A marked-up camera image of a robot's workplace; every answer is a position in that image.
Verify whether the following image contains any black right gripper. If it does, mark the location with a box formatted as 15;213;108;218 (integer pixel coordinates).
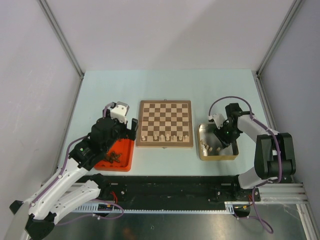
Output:
213;121;240;148

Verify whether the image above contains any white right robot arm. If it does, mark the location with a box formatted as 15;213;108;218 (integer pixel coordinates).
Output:
208;103;296;201

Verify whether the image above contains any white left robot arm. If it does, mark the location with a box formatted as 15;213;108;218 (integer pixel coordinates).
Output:
9;116;138;240

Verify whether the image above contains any pile of light chess pieces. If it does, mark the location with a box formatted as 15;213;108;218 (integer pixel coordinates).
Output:
200;139;221;152

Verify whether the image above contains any pile of dark chess pieces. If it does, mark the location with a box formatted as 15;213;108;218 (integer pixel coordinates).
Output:
103;151;122;164

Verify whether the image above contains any wooden chess board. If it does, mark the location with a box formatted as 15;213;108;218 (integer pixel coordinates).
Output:
136;99;194;148

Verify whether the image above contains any gold metal tin tray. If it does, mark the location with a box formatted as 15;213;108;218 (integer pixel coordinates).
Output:
197;123;239;161

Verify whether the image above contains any orange plastic tray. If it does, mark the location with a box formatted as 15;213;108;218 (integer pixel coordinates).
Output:
94;139;135;172

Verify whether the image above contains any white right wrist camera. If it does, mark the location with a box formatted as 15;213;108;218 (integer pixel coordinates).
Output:
208;113;226;129

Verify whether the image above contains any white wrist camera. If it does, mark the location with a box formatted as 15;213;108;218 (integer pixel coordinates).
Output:
110;101;130;124
208;113;226;129

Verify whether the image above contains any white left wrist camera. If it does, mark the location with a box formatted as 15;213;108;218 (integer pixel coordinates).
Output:
110;101;130;124

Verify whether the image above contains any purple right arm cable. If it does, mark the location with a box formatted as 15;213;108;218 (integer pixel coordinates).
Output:
208;96;285;235

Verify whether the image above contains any right aluminium frame post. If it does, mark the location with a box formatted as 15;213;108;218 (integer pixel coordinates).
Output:
256;0;305;76

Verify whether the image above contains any aluminium frame post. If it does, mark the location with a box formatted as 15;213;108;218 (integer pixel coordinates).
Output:
36;0;85;80
256;0;305;76

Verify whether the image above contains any grey slotted cable duct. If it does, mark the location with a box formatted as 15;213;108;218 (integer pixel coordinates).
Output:
72;201;249;215

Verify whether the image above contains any left aluminium frame post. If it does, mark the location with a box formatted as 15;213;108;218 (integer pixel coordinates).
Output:
36;0;85;80

